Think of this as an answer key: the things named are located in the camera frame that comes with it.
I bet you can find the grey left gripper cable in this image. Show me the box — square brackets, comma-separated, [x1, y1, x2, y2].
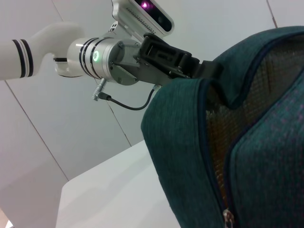
[101, 85, 162, 111]

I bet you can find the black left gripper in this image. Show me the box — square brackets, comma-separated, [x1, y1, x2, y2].
[111, 33, 224, 86]

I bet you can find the dark teal fabric lunch bag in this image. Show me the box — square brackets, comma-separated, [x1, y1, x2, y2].
[140, 25, 304, 228]

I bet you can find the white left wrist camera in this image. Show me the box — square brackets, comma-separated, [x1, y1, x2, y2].
[111, 0, 175, 40]

